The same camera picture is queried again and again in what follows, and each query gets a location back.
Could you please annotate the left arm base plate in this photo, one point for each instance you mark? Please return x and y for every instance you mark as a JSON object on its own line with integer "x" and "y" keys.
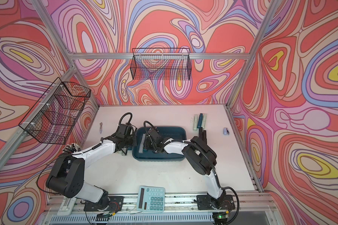
{"x": 115, "y": 205}

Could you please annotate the grey pruning pliers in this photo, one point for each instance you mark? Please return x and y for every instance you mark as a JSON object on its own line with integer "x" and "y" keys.
{"x": 142, "y": 143}

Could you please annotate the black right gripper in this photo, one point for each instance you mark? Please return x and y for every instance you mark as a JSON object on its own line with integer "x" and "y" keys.
{"x": 146, "y": 145}

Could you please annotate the mint green calculator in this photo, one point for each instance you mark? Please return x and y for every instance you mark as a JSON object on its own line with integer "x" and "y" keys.
{"x": 151, "y": 199}

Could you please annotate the black wire basket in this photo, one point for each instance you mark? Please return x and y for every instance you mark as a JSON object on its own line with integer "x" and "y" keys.
{"x": 58, "y": 113}
{"x": 161, "y": 63}

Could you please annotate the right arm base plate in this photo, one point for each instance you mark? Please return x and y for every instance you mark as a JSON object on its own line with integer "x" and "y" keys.
{"x": 206, "y": 202}

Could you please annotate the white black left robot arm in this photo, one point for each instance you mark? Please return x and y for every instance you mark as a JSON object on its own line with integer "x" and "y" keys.
{"x": 67, "y": 176}

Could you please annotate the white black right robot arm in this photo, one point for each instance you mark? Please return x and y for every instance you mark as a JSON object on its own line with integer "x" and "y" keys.
{"x": 200, "y": 156}

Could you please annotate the bundle of pens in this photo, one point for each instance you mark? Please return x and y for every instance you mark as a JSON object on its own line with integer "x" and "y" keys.
{"x": 71, "y": 148}

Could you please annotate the teal plastic storage box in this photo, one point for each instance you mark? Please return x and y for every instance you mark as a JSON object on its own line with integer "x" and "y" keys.
{"x": 150, "y": 156}

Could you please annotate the left black wire basket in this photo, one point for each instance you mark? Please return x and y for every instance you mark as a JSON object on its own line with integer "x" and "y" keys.
{"x": 58, "y": 113}

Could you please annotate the light green pliers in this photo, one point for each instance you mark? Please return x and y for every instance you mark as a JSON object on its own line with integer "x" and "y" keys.
{"x": 195, "y": 122}
{"x": 204, "y": 119}

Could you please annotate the back black wire basket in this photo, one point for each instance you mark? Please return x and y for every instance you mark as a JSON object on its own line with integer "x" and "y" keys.
{"x": 161, "y": 63}

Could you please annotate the black pruning pliers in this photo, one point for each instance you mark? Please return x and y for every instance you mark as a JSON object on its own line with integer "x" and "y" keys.
{"x": 203, "y": 134}

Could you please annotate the white vented cable duct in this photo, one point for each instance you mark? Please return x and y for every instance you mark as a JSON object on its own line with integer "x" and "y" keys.
{"x": 130, "y": 219}

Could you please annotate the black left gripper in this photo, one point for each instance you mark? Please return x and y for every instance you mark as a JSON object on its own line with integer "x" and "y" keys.
{"x": 134, "y": 137}

